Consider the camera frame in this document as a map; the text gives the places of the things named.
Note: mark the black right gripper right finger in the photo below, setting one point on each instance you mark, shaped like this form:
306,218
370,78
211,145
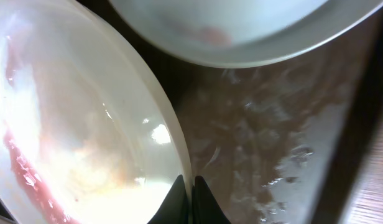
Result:
204,205

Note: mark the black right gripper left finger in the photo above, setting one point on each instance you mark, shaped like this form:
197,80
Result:
175,207

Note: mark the cream white plate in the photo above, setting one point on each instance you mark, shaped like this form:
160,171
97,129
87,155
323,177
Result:
87,134

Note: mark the pale green plate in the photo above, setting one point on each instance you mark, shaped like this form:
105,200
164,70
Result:
242,33

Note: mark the large brown serving tray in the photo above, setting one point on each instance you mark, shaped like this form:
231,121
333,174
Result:
261,137

